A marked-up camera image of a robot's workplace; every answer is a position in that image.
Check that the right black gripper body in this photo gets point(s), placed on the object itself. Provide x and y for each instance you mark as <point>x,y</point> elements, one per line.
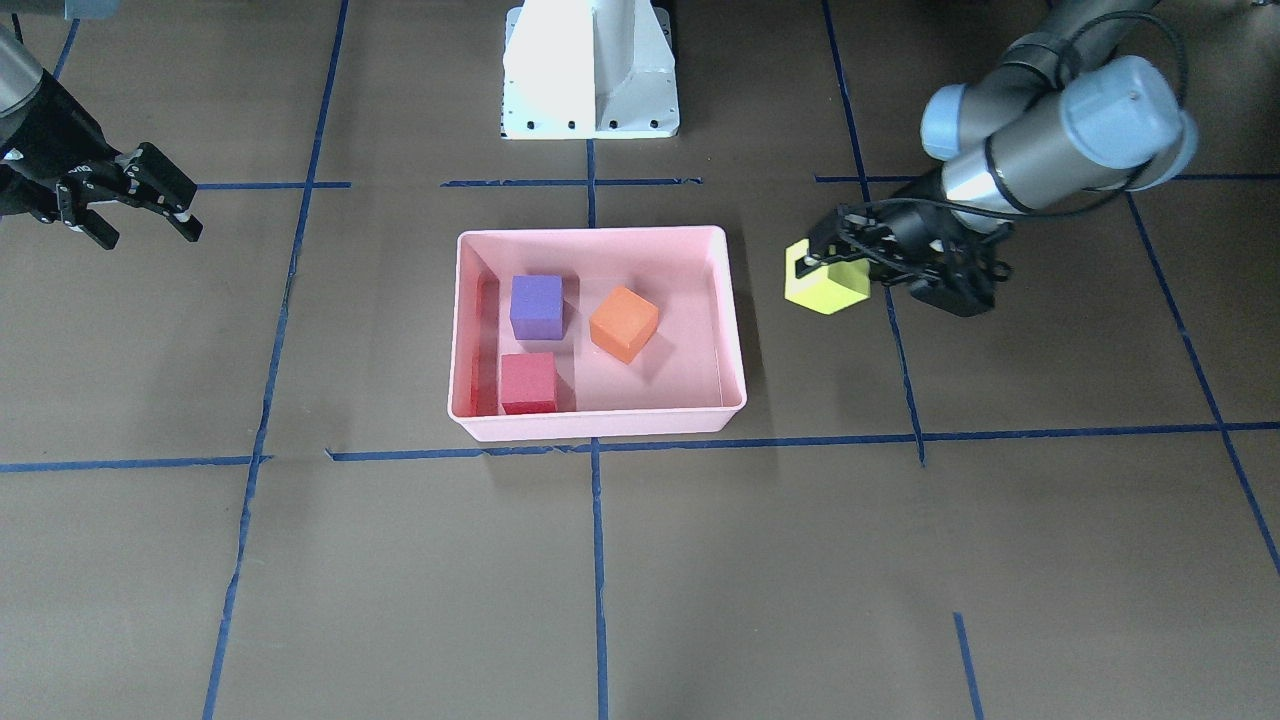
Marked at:
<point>42,140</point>

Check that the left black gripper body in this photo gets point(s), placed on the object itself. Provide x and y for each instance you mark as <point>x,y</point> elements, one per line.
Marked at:
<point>912,227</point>

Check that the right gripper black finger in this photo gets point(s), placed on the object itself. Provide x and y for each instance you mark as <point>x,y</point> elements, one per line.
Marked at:
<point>161,186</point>
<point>75,212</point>

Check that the yellow foam block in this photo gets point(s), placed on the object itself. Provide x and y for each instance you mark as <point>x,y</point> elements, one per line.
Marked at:
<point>826,289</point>

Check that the orange foam block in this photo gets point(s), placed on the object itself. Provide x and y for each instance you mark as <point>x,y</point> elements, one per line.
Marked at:
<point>623,323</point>

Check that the purple foam block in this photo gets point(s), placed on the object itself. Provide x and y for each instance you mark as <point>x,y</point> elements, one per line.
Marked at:
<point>536,307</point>

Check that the pink foam block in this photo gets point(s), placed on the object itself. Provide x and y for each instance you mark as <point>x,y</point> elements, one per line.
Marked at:
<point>528,384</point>

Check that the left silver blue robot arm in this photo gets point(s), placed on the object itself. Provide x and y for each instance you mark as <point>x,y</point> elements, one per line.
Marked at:
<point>1091,101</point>

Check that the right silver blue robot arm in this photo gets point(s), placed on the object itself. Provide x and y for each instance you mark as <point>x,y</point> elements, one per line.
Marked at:
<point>16,56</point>

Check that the pink plastic bin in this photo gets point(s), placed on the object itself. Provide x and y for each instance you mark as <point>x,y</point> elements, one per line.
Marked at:
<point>688,379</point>

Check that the white pillar with base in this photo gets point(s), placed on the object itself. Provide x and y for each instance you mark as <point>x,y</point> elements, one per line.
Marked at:
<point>581,70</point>

